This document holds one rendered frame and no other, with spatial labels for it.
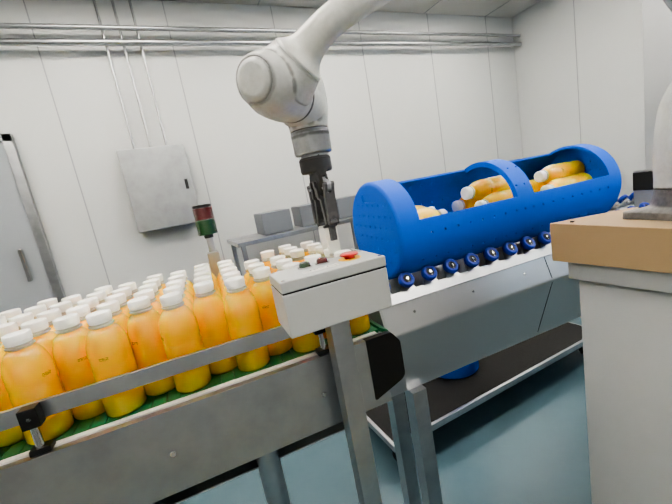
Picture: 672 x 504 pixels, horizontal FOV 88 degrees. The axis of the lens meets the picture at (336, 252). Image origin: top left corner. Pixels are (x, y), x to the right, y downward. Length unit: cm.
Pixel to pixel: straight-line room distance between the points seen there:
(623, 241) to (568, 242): 10
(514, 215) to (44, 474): 118
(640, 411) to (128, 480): 98
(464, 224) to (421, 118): 461
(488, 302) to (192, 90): 388
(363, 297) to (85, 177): 384
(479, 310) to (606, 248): 40
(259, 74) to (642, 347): 85
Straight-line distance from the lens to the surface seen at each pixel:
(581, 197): 137
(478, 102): 640
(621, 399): 98
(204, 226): 123
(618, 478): 110
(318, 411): 82
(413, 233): 91
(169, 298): 73
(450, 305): 103
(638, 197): 198
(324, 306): 61
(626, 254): 82
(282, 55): 69
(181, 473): 83
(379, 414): 186
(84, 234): 427
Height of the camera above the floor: 123
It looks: 10 degrees down
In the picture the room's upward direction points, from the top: 10 degrees counter-clockwise
